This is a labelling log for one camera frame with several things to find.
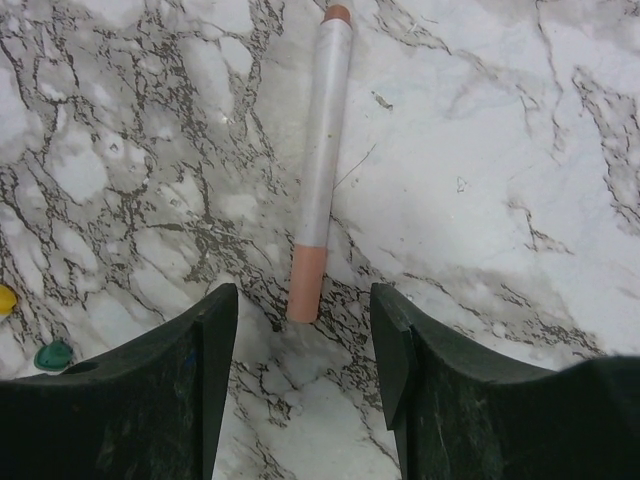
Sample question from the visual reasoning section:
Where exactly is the white marker light pink cap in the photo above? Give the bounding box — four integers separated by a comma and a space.
287, 4, 353, 323

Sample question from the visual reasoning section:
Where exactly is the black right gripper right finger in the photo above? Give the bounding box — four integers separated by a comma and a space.
370, 283, 639, 479

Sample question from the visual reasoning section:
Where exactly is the white marker green cap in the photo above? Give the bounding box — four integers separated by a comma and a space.
34, 340, 73, 372

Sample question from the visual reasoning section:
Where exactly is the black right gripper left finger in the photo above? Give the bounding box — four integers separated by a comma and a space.
1, 283, 238, 479

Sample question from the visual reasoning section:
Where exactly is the white marker yellow cap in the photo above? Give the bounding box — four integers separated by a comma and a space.
0, 285, 18, 316

